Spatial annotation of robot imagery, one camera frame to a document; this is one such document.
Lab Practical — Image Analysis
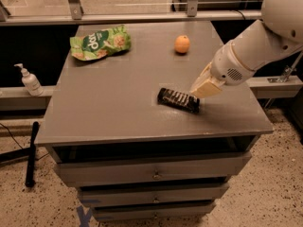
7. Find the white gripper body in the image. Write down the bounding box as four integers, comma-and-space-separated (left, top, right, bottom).
211, 41, 255, 85

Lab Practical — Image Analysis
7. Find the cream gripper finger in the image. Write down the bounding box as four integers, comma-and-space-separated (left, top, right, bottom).
190, 78, 224, 98
192, 62, 211, 89

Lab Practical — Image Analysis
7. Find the black rxbar chocolate wrapper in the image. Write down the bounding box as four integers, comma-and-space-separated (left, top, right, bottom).
157, 88, 200, 114

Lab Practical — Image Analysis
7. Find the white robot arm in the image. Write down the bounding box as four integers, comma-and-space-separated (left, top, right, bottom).
190, 0, 303, 98

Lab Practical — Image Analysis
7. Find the orange fruit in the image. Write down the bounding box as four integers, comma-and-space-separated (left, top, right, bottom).
174, 35, 190, 54

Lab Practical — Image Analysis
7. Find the top grey drawer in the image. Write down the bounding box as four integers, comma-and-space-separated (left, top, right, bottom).
54, 151, 252, 187

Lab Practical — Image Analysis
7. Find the grey drawer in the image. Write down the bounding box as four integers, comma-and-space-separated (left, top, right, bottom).
54, 151, 252, 187
93, 201, 215, 221
78, 183, 229, 207

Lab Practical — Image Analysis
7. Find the green chip bag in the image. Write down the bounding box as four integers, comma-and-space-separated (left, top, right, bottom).
70, 25, 132, 61

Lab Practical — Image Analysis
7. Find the grey drawer cabinet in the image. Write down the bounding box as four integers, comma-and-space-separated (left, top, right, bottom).
34, 20, 275, 223

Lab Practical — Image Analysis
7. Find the middle grey drawer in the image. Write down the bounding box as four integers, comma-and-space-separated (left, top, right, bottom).
78, 183, 229, 207

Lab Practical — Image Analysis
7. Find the grey metal railing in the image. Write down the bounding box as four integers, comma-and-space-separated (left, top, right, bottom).
0, 0, 261, 26

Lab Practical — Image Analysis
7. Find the bottom grey drawer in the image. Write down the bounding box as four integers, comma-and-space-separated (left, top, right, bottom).
93, 201, 215, 221

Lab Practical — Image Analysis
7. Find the white pump lotion bottle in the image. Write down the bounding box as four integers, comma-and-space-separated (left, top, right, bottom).
15, 63, 44, 96

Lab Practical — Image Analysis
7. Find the black stand leg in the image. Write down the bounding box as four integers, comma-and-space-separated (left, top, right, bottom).
0, 121, 39, 187

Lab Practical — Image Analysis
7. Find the metal bracket clamp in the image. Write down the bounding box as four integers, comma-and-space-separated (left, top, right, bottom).
268, 51, 303, 83

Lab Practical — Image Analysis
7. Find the black floor cable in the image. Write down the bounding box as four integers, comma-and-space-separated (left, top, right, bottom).
0, 122, 25, 150

